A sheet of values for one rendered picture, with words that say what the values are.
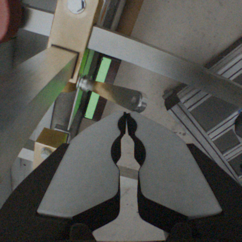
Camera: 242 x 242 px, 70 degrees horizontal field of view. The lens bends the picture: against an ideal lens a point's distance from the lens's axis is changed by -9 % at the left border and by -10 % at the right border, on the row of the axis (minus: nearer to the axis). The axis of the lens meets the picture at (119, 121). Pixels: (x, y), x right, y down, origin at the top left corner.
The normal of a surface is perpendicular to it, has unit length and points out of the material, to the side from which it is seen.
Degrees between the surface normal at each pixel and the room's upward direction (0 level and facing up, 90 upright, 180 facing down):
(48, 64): 90
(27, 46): 0
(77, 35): 0
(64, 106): 0
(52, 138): 90
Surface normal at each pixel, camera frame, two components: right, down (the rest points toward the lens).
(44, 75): 0.33, -0.80
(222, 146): -0.02, 0.53
